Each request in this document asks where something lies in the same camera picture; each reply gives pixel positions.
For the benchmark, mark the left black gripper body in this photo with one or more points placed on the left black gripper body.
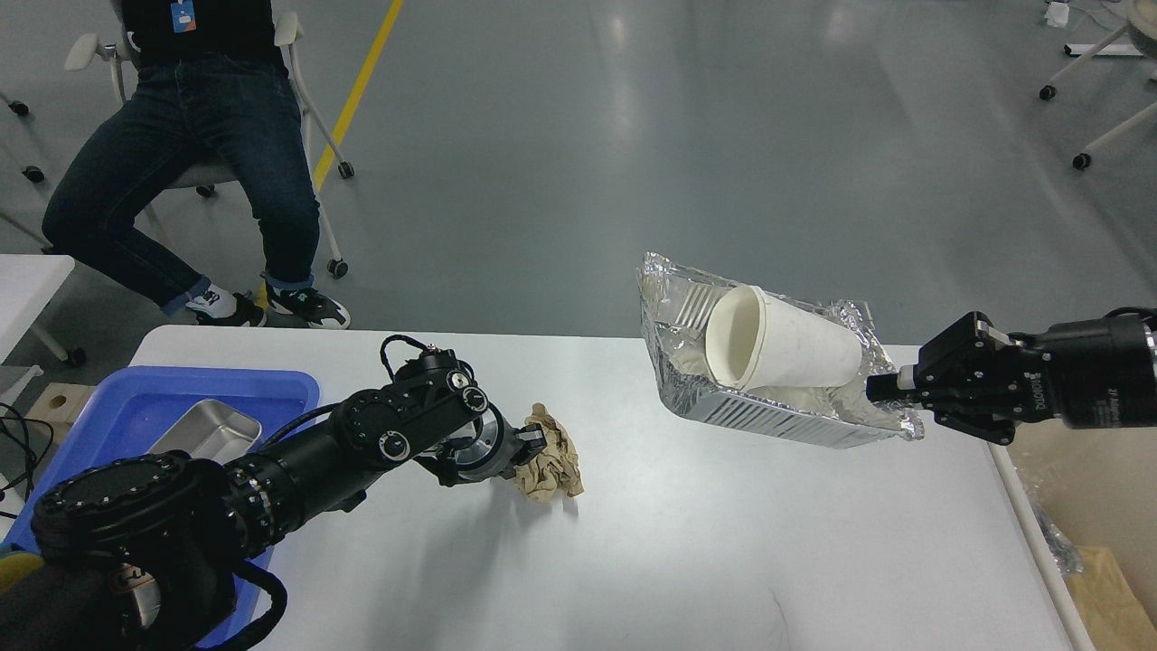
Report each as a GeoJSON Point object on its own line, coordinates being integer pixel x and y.
{"type": "Point", "coordinates": [485, 448]}

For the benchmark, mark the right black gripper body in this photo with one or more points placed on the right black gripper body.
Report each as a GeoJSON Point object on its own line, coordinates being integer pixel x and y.
{"type": "Point", "coordinates": [1099, 374]}

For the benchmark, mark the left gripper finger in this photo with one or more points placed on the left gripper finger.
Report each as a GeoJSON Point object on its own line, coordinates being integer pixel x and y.
{"type": "Point", "coordinates": [532, 436]}
{"type": "Point", "coordinates": [521, 463]}

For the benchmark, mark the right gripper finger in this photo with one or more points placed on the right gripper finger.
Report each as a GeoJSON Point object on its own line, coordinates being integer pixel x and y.
{"type": "Point", "coordinates": [970, 364]}
{"type": "Point", "coordinates": [991, 427]}

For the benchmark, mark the brown paper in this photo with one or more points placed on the brown paper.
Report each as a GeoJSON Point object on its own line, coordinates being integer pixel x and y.
{"type": "Point", "coordinates": [555, 471]}

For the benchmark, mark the aluminium foil tray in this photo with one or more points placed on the aluminium foil tray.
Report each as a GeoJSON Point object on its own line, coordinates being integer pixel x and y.
{"type": "Point", "coordinates": [676, 301]}

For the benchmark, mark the white paper cup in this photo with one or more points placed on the white paper cup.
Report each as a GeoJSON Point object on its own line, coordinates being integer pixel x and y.
{"type": "Point", "coordinates": [754, 340]}

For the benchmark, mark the steel rectangular container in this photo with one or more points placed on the steel rectangular container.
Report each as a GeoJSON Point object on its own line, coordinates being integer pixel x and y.
{"type": "Point", "coordinates": [210, 429]}

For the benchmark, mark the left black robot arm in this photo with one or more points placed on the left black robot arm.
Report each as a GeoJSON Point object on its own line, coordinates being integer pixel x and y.
{"type": "Point", "coordinates": [326, 459]}

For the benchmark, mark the white plastic bin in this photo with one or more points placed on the white plastic bin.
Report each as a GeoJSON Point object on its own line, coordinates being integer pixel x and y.
{"type": "Point", "coordinates": [1099, 487]}

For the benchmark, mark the blue plastic tray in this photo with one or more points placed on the blue plastic tray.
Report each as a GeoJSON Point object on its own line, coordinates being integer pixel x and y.
{"type": "Point", "coordinates": [126, 407]}

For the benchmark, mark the wooden block with hole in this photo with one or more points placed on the wooden block with hole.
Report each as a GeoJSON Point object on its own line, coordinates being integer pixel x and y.
{"type": "Point", "coordinates": [58, 407]}

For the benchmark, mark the person in black clothes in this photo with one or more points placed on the person in black clothes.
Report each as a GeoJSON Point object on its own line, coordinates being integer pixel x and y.
{"type": "Point", "coordinates": [215, 306]}

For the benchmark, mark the blue mug yellow inside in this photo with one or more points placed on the blue mug yellow inside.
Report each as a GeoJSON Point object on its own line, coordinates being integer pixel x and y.
{"type": "Point", "coordinates": [17, 565]}

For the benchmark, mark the white side table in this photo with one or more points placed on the white side table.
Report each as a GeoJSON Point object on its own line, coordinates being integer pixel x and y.
{"type": "Point", "coordinates": [28, 284]}

